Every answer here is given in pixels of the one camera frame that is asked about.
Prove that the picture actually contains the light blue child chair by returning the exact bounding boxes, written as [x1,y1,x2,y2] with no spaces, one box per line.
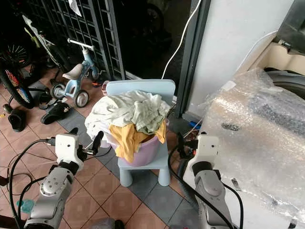
[106,79,176,187]

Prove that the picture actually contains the dark metal folding gate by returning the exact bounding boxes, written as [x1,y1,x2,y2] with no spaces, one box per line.
[24,0,127,81]

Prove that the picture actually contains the yellow cloth garment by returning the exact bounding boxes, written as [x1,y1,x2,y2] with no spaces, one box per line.
[110,121,168,164]

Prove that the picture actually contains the grey left robot leg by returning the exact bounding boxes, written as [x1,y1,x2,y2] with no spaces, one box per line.
[91,218,118,229]

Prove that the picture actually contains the white rag on gate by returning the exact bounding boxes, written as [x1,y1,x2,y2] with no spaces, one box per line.
[68,0,83,17]

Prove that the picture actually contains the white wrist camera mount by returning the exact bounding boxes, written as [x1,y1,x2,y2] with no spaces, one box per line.
[55,134,80,166]
[188,135,220,173]

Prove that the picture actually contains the dark grey door frame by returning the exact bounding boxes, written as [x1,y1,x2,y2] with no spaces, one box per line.
[174,0,213,119]

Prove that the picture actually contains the black slipper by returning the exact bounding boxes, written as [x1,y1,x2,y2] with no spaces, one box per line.
[41,102,72,125]
[9,109,28,133]

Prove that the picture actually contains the clear plastic bottle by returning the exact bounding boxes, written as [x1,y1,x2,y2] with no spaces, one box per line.
[18,198,35,215]

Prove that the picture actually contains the clear bubble wrap sheet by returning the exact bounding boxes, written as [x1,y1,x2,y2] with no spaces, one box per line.
[200,67,305,223]

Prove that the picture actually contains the light blue child tricycle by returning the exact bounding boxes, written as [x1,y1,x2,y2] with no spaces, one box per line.
[51,38,99,108]

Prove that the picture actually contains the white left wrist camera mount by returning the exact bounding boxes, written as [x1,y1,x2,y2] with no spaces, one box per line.
[55,134,80,166]

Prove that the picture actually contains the white top-load washing machine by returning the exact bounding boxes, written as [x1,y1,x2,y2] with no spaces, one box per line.
[180,0,305,229]

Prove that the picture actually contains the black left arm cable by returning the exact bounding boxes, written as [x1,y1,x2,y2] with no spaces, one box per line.
[7,138,59,229]

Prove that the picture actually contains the black bicycle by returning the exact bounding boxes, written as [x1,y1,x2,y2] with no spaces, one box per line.
[0,14,63,110]

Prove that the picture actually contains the white cloth garment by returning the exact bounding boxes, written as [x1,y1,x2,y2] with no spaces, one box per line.
[85,97,140,145]

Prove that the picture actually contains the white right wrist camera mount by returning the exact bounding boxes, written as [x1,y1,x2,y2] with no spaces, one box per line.
[188,135,220,173]

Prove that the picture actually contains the pale green checked cloth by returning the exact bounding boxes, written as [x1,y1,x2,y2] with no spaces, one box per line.
[110,91,172,135]

